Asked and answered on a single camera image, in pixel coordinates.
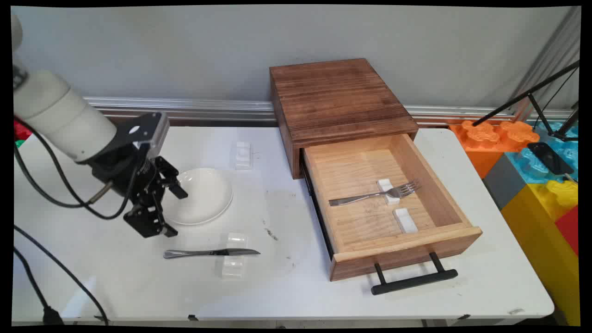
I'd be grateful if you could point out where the white cutlery rest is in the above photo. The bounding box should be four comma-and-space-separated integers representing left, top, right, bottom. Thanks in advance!
393, 208, 419, 234
234, 141, 253, 171
376, 178, 401, 206

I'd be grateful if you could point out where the light wooden drawer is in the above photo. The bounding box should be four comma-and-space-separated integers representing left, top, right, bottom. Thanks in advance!
301, 133, 483, 282

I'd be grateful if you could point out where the steel fork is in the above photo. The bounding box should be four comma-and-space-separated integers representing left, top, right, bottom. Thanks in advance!
328, 180, 422, 207

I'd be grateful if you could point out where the black phone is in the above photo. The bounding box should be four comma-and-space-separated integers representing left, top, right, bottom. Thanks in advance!
527, 142, 575, 176

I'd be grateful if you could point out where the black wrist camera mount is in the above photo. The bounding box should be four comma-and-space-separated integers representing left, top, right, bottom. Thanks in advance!
113, 111, 170, 153

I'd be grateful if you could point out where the red and green object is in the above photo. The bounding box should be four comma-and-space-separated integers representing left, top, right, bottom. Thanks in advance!
13, 119, 33, 149

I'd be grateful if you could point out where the black drawer handle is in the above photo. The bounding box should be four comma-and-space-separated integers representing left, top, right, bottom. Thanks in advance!
371, 252, 459, 296

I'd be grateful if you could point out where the orange giant building block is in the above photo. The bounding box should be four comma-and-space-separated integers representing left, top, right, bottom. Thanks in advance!
449, 119, 541, 179

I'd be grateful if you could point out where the red giant building block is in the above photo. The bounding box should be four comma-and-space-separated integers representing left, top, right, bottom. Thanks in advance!
555, 206, 580, 257

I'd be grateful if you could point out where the white round plate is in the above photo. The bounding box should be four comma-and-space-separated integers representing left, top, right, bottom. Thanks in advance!
163, 167, 234, 226

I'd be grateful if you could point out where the dark wooden drawer cabinet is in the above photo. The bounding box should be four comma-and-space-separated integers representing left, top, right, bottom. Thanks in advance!
270, 58, 419, 180

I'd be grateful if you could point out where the thick black cable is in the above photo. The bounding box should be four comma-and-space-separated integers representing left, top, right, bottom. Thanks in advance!
13, 118, 151, 325

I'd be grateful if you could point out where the grey curtain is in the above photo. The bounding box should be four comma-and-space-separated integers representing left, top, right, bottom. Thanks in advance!
510, 6, 581, 123

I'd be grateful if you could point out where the thin black cable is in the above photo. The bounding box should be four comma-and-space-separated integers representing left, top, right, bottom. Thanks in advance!
13, 143, 111, 325

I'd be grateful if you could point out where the aluminium wall rail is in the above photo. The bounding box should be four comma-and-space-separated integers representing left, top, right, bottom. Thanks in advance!
83, 96, 575, 126

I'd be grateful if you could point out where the blue giant building block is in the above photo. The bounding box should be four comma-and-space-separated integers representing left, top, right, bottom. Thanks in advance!
504, 121, 580, 186

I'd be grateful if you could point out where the black tripod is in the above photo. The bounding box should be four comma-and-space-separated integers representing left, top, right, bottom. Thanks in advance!
472, 60, 580, 142

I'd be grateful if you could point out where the steel table knife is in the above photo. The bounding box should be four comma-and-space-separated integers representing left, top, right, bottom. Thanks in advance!
163, 248, 261, 259

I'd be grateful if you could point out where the grey giant building block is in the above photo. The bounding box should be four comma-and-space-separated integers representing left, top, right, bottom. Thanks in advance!
482, 153, 528, 211

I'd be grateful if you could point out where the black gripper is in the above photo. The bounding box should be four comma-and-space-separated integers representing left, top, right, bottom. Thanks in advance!
89, 143, 189, 239

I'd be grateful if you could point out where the clear plastic cutlery rest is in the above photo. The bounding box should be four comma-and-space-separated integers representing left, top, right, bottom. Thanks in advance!
221, 232, 248, 279

